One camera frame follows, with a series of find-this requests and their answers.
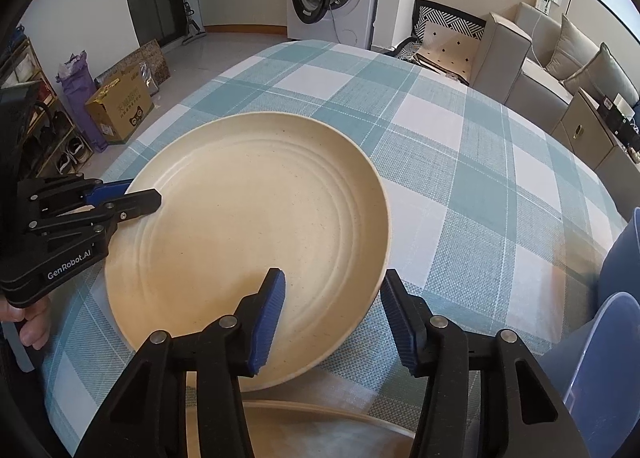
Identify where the person's left hand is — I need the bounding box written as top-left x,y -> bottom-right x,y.
0,296 -> 51,351

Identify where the purple bag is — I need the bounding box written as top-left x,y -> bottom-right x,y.
56,52 -> 108,154

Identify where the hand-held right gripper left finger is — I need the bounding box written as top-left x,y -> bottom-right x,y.
75,267 -> 287,458

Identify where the metal shoe rack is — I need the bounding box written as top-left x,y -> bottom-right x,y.
0,35 -> 93,179

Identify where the grey sofa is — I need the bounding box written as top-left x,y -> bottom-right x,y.
470,0 -> 640,111

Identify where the brown patterned carton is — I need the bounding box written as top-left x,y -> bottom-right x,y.
95,39 -> 171,94

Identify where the black box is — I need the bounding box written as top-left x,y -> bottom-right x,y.
597,95 -> 640,136

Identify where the cream plate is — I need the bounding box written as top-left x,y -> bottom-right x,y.
185,372 -> 417,458
103,112 -> 391,385

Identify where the floor mop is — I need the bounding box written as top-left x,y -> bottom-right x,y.
180,0 -> 207,46

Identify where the cream dotted cushion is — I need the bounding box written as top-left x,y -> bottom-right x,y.
415,20 -> 476,86

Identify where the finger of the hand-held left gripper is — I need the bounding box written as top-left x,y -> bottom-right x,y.
30,189 -> 162,239
27,175 -> 132,211

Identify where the beige side cabinet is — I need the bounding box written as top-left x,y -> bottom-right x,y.
550,88 -> 640,174

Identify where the cardboard box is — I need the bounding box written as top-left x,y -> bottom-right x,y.
85,74 -> 155,145

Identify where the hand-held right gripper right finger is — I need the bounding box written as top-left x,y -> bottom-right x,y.
381,268 -> 591,458

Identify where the grey cushion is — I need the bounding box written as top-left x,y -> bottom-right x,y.
562,42 -> 640,104
545,13 -> 601,84

